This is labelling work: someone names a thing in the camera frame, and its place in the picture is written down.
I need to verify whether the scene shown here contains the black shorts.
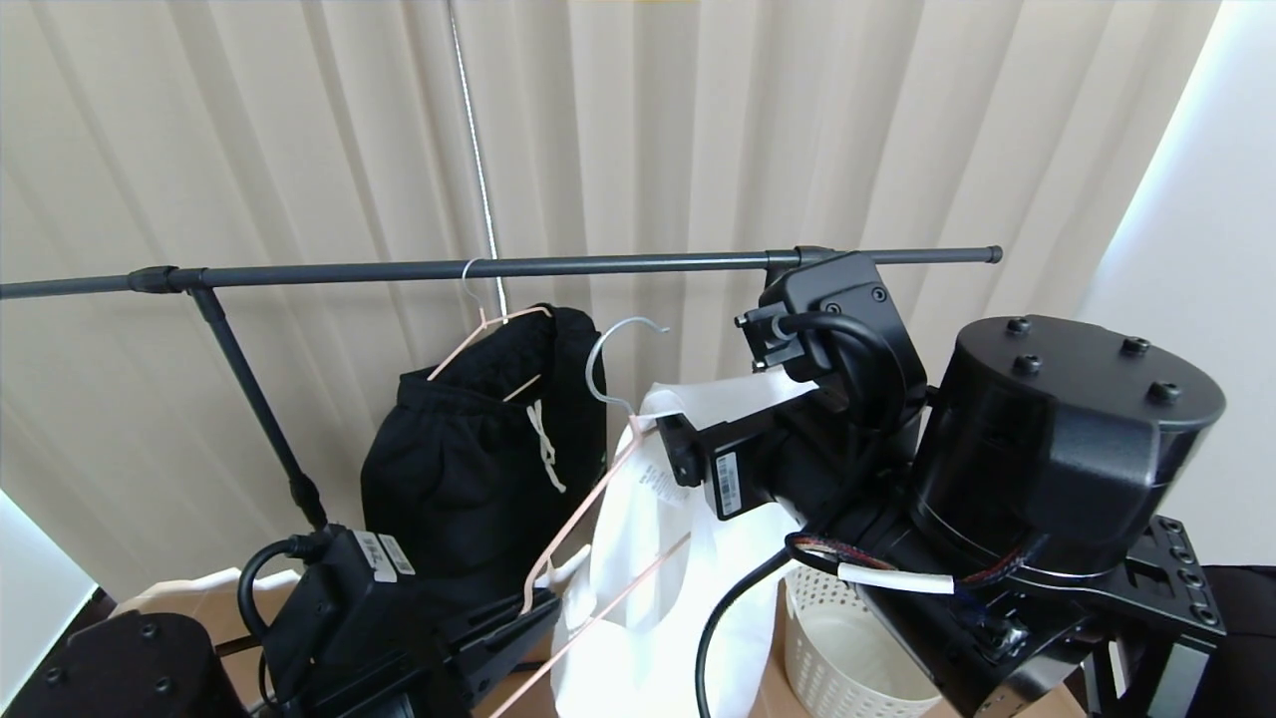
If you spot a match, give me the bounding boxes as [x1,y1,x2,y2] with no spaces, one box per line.
[361,304,610,611]

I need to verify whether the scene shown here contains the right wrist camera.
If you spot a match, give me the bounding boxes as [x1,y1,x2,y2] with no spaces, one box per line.
[736,249,929,432]

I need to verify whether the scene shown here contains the black clothes rack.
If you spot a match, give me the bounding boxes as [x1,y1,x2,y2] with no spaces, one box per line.
[0,244,1004,659]

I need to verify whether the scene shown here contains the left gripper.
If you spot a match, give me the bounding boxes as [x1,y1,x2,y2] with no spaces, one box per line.
[299,643,484,718]

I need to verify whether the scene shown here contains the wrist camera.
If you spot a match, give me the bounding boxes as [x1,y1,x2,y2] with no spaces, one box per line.
[736,249,929,432]
[264,529,421,691]

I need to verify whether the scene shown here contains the white garment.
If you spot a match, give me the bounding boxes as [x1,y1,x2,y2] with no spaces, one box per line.
[550,371,824,718]

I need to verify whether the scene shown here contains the pink clothes hanger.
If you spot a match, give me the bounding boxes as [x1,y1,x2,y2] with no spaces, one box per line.
[427,257,554,403]
[488,317,695,718]

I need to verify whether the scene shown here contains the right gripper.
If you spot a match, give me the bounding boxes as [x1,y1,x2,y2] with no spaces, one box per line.
[657,397,925,541]

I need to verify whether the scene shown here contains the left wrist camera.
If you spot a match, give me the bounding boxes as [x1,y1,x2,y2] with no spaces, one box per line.
[264,529,421,691]

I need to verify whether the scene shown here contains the white laundry basket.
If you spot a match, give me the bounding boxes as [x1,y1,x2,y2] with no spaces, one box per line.
[783,563,944,718]

